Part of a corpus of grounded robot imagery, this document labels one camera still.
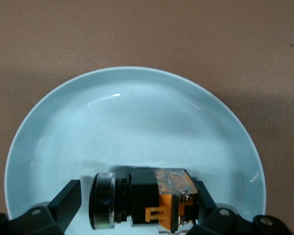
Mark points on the brown table mat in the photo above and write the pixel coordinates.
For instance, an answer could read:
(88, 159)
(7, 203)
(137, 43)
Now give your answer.
(147, 29)

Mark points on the light blue round plate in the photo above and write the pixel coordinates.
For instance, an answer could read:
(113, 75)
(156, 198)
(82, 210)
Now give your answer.
(137, 122)

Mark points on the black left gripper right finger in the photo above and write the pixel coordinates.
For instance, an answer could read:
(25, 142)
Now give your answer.
(218, 220)

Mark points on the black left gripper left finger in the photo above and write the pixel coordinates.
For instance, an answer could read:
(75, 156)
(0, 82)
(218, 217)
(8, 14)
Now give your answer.
(63, 205)

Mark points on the orange and black push-button switch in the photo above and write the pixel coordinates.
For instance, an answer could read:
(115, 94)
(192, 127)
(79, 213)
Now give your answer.
(142, 195)

